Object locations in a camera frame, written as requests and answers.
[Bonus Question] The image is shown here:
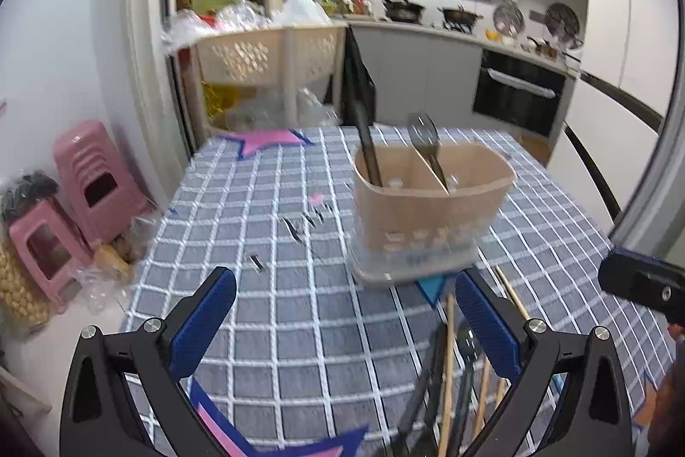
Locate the dark translucent plastic spoon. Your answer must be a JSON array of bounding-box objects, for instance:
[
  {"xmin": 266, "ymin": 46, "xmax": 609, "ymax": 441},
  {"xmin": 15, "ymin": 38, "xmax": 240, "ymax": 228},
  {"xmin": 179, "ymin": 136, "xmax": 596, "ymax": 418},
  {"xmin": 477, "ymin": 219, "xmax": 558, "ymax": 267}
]
[
  {"xmin": 407, "ymin": 113, "xmax": 450, "ymax": 194},
  {"xmin": 447, "ymin": 329, "xmax": 480, "ymax": 457}
]

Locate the small pink plastic stool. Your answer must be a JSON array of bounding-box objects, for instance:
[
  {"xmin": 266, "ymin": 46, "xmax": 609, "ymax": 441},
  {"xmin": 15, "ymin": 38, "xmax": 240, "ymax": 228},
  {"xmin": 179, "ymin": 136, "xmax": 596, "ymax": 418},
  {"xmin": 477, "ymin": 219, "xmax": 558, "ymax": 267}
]
[{"xmin": 8, "ymin": 200, "xmax": 97, "ymax": 316}]

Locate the metal hanging strainer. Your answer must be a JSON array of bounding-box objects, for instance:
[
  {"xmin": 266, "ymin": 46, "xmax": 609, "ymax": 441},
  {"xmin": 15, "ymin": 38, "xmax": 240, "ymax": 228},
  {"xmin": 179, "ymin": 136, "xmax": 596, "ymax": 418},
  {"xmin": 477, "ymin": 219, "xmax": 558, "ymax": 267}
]
[{"xmin": 493, "ymin": 2, "xmax": 524, "ymax": 35}]

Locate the clear bag of brown produce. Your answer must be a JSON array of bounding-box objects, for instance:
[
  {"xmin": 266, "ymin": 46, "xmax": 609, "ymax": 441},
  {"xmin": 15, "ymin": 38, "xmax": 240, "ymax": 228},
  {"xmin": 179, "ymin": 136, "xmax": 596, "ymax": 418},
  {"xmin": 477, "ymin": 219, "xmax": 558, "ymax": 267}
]
[{"xmin": 93, "ymin": 235, "xmax": 145, "ymax": 284}]

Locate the black chair back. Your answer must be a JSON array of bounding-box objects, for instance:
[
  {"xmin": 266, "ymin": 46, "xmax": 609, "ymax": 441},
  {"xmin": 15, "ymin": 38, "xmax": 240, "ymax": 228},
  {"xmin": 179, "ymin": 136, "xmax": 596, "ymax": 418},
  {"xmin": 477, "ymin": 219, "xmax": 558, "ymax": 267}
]
[{"xmin": 342, "ymin": 29, "xmax": 376, "ymax": 126}]

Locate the beige plastic utensil holder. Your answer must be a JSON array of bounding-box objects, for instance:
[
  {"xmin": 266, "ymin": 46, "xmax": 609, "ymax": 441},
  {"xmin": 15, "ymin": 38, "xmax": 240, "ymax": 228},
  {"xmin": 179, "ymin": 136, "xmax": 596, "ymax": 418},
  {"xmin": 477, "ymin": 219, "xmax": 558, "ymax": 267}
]
[{"xmin": 350, "ymin": 142, "xmax": 517, "ymax": 289}]

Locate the beige plastic basket rack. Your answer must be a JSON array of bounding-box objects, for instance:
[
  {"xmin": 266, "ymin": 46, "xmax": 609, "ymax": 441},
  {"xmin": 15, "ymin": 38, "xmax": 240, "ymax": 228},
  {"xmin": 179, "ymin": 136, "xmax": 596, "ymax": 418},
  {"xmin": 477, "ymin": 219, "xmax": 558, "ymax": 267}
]
[{"xmin": 193, "ymin": 22, "xmax": 348, "ymax": 128}]

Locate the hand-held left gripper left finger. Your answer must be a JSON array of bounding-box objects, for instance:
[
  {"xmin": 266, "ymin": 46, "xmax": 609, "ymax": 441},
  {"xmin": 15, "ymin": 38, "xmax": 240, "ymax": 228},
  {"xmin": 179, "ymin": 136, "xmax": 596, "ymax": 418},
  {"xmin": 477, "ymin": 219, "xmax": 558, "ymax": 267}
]
[{"xmin": 60, "ymin": 266, "xmax": 238, "ymax": 457}]

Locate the tall pink plastic stool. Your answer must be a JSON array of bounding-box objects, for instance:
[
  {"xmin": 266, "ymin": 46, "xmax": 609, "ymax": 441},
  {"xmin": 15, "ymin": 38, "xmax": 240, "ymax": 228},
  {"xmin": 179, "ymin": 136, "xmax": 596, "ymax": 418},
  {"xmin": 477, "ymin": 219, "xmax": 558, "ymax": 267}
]
[{"xmin": 52, "ymin": 119, "xmax": 156, "ymax": 249}]

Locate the grey kitchen base cabinet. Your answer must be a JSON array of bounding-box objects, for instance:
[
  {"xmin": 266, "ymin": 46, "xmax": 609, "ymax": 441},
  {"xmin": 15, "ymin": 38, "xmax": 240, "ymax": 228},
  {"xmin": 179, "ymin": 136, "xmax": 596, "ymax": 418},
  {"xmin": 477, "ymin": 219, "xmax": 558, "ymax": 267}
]
[{"xmin": 350, "ymin": 21, "xmax": 485, "ymax": 128}]

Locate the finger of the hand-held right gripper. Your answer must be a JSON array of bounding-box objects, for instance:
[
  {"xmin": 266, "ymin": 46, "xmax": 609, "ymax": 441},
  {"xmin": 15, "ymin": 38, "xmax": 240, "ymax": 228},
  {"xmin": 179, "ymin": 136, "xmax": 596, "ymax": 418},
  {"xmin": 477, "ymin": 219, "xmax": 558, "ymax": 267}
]
[{"xmin": 598, "ymin": 247, "xmax": 685, "ymax": 326}]

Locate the black built-in oven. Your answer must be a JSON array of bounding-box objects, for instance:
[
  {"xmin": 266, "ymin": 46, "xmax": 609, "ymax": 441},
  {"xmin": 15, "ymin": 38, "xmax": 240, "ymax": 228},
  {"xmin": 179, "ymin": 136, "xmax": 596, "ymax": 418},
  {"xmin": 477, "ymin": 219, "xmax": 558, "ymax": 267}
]
[{"xmin": 471, "ymin": 49, "xmax": 568, "ymax": 137}]

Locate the dark hanging strainer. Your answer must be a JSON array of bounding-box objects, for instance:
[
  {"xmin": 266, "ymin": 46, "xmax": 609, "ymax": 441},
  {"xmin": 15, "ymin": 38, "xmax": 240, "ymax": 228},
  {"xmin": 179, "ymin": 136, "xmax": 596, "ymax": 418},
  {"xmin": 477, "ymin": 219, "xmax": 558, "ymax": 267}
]
[{"xmin": 545, "ymin": 2, "xmax": 581, "ymax": 41}]

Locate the grey checked tablecloth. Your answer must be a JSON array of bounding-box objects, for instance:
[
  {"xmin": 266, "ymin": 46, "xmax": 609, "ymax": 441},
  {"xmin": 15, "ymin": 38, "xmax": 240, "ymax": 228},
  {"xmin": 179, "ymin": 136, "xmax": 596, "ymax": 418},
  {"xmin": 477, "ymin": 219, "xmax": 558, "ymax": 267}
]
[{"xmin": 120, "ymin": 125, "xmax": 675, "ymax": 457}]

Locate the yellow mesh bag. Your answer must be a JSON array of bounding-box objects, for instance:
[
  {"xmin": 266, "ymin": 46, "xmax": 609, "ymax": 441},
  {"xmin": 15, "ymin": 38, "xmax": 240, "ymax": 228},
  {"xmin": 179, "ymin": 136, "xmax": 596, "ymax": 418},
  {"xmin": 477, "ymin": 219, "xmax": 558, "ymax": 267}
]
[{"xmin": 0, "ymin": 237, "xmax": 51, "ymax": 329}]

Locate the white plastic bag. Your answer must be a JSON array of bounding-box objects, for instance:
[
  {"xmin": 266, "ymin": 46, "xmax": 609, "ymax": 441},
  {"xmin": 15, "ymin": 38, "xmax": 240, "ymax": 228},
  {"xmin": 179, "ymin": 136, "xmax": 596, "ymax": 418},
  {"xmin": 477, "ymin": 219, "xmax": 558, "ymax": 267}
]
[{"xmin": 275, "ymin": 0, "xmax": 333, "ymax": 27}]

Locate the black plastic bag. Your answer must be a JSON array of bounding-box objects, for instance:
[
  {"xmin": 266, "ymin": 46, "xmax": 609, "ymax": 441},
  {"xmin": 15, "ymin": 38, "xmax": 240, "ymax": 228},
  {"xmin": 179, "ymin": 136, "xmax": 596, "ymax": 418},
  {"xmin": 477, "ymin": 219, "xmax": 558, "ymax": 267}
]
[{"xmin": 0, "ymin": 170, "xmax": 60, "ymax": 222}]

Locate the black wok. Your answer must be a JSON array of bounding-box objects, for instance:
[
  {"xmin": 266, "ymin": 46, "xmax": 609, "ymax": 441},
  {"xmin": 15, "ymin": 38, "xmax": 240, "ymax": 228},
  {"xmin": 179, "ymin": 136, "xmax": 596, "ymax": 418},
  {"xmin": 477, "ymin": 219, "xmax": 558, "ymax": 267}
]
[
  {"xmin": 375, "ymin": 0, "xmax": 426, "ymax": 23},
  {"xmin": 438, "ymin": 6, "xmax": 485, "ymax": 32}
]

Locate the white refrigerator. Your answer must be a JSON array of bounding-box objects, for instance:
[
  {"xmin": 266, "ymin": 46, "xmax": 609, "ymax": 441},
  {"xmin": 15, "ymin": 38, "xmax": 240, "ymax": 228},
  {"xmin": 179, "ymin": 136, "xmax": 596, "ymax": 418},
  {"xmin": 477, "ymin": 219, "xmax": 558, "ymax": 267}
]
[{"xmin": 548, "ymin": 0, "xmax": 680, "ymax": 244}]

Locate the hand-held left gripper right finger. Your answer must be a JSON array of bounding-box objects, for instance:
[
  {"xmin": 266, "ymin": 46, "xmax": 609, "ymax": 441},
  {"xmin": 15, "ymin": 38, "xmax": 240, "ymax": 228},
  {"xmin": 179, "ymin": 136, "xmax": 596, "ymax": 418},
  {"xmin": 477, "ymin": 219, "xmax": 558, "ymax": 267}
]
[{"xmin": 454, "ymin": 269, "xmax": 635, "ymax": 457}]

